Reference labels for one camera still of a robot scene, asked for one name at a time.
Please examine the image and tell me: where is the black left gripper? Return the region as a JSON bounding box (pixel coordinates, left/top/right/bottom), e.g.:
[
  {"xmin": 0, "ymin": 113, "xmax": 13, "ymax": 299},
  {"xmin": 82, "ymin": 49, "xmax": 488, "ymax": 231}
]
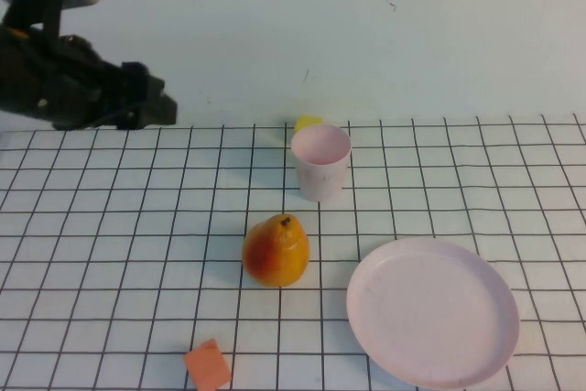
[{"xmin": 43, "ymin": 34, "xmax": 179, "ymax": 132}]

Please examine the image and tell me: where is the pink plastic cup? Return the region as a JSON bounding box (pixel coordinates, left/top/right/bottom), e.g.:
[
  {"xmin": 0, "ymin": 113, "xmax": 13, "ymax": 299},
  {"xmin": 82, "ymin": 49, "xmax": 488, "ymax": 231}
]
[{"xmin": 291, "ymin": 124, "xmax": 353, "ymax": 203}]

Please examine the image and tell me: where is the pink plastic plate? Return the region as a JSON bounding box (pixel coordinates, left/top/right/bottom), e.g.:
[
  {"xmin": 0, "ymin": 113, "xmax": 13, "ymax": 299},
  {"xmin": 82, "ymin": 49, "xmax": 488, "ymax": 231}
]
[{"xmin": 346, "ymin": 237, "xmax": 522, "ymax": 389}]

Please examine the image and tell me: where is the yellow foam block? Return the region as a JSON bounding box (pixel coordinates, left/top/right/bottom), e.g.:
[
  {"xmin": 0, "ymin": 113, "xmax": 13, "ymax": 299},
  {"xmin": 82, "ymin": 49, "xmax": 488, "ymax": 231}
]
[{"xmin": 294, "ymin": 114, "xmax": 325, "ymax": 135}]

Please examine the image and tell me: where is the orange yellow pear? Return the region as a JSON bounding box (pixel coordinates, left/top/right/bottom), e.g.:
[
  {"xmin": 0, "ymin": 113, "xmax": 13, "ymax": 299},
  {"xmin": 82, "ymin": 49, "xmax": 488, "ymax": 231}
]
[{"xmin": 242, "ymin": 213, "xmax": 311, "ymax": 289}]

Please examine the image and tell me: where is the orange foam block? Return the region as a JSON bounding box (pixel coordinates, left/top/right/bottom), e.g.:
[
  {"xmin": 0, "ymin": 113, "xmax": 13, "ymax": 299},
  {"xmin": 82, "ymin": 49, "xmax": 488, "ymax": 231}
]
[{"xmin": 183, "ymin": 338, "xmax": 233, "ymax": 391}]

